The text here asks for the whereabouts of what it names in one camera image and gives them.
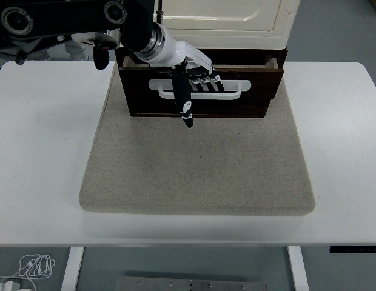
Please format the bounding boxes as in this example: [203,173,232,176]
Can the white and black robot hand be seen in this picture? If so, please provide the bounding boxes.
[139,26,226,129]

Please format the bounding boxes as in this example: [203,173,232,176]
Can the white drawer handle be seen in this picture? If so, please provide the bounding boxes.
[147,78,252,101]

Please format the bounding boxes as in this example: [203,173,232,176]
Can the dark wooden drawer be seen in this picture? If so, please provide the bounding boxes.
[118,55,285,118]

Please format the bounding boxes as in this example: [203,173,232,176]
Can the dark wooden drawer case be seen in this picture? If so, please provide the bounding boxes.
[114,45,289,119]

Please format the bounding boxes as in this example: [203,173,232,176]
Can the beige fabric mat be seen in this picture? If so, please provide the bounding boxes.
[78,62,317,216]

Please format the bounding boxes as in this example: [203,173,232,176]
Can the grey metal plate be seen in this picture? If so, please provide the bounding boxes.
[115,276,269,291]

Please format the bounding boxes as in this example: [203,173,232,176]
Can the white table leg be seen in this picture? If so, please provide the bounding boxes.
[286,247,310,291]
[59,247,85,291]

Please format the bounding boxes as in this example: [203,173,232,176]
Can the black table control panel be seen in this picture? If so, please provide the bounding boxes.
[329,246,376,255]

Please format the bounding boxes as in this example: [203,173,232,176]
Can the white charger adapter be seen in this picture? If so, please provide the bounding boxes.
[0,280,24,291]

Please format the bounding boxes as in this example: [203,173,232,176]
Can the white cable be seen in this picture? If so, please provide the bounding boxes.
[0,253,56,291]

